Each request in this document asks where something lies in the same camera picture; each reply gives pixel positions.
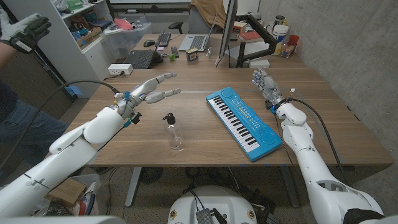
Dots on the clear dispenser bottle black pump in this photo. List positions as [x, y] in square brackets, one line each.
[174, 133]

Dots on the black round fan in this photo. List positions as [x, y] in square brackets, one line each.
[150, 175]

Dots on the black remote control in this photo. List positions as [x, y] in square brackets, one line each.
[174, 52]

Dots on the pink bag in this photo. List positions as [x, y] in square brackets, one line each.
[122, 24]

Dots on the pink sticky note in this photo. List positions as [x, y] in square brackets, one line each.
[160, 48]

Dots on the clear plastic storage bin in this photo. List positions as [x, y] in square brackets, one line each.
[124, 42]

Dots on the silver laptop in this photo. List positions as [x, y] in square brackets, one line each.
[197, 42]

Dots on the dark computer monitor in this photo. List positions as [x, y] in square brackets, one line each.
[228, 28]

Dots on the black keyboard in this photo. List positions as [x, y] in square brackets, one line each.
[163, 39]

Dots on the red book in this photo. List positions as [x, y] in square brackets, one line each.
[250, 36]

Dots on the person in blue jeans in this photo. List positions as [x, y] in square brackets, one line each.
[21, 127]

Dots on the open cardboard box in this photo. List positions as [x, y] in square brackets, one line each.
[90, 37]

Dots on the white shelf cabinet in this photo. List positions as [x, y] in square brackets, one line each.
[68, 62]

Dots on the cardboard box with label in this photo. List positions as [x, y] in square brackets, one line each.
[66, 191]

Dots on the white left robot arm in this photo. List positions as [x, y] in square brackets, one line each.
[62, 155]

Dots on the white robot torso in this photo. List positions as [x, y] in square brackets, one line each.
[214, 199]

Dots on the red cup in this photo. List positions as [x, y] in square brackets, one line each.
[293, 40]

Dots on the grey table leg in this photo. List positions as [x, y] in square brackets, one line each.
[289, 186]
[133, 186]

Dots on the black computer mouse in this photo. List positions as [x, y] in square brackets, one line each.
[149, 43]

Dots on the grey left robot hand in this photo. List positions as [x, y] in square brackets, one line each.
[136, 95]

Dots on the dark lidded jar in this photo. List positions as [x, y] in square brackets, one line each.
[279, 20]

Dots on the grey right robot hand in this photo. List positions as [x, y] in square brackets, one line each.
[269, 88]

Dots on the flat white box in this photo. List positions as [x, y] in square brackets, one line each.
[259, 63]

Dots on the small yellow blue box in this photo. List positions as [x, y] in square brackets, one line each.
[192, 55]

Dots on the person bare forearm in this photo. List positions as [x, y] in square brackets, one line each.
[4, 54]

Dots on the blue toy piano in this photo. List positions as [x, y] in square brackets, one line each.
[245, 126]

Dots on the white power strip box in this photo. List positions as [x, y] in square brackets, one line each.
[119, 69]

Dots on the tan jacket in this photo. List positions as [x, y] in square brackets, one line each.
[210, 11]

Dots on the white plastic floor bin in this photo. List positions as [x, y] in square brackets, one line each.
[93, 180]

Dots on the white plastic jar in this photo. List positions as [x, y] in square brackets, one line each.
[280, 33]

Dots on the white black gloved person hand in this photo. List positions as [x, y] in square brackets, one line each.
[18, 32]

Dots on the small green object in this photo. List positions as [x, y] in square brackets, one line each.
[172, 57]

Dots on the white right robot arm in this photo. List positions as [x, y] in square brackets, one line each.
[317, 174]

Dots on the grey office chair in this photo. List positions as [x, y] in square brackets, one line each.
[197, 25]

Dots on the orange white box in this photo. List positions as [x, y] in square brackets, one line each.
[239, 27]

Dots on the clear cup with items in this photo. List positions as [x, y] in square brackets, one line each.
[287, 51]

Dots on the black laptop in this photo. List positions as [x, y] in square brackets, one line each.
[141, 59]

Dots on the small silver figure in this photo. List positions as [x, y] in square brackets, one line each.
[209, 52]

